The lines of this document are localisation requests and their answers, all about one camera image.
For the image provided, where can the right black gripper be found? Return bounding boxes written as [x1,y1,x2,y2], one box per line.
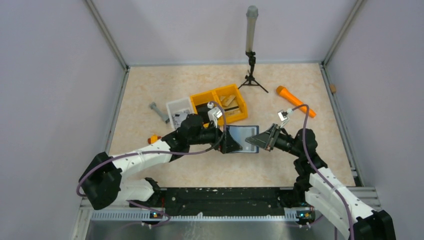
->
[246,123,303,158]

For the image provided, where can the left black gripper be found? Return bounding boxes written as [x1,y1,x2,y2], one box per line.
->
[188,119,242,154]

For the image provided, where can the blue leather card holder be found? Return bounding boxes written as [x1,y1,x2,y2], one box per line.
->
[226,125,259,154]

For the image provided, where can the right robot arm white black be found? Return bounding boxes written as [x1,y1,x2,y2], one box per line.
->
[246,124,396,240]

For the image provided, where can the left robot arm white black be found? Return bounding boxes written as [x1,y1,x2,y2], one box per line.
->
[76,114,242,210]

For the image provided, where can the yellow plastic bin right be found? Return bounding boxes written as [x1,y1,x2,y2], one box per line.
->
[213,84,248,124]

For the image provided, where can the yellow plastic bin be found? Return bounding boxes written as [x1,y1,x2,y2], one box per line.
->
[190,90,219,125]
[213,84,248,124]

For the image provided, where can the wooden blocks in bin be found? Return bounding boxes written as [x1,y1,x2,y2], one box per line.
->
[219,94,240,116]

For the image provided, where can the yellow plastic bin left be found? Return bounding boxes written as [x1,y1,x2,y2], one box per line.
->
[190,90,219,125]

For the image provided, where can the black tripod stand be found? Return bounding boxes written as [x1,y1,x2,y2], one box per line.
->
[238,51,269,93]

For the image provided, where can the white plastic bin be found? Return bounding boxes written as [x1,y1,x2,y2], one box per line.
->
[166,97,195,130]

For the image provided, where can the small orange red toy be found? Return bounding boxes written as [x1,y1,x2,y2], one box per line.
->
[147,134,162,144]

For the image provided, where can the grey plastic bolt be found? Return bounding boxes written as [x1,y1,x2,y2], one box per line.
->
[148,102,170,124]

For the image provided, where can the grey microphone on stand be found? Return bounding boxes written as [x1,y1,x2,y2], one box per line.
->
[245,5,259,53]

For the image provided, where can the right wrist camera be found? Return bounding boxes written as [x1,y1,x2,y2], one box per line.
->
[277,108,293,129]

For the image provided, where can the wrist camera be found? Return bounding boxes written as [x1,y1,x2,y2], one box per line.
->
[206,101,223,128]
[277,108,293,129]

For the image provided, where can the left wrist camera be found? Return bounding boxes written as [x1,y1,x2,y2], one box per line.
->
[206,101,223,128]

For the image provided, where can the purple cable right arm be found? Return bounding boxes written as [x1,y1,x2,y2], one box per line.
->
[291,104,356,240]

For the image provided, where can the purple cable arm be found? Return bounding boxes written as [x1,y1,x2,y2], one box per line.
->
[76,100,228,198]
[291,104,356,240]

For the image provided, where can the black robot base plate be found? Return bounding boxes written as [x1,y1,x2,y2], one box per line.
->
[129,187,312,218]

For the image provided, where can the small wooden piece on rail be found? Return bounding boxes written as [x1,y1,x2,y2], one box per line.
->
[329,84,337,94]

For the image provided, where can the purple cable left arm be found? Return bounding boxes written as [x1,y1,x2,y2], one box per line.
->
[76,100,228,198]

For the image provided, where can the white cable duct strip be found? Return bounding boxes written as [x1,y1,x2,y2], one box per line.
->
[91,210,299,222]

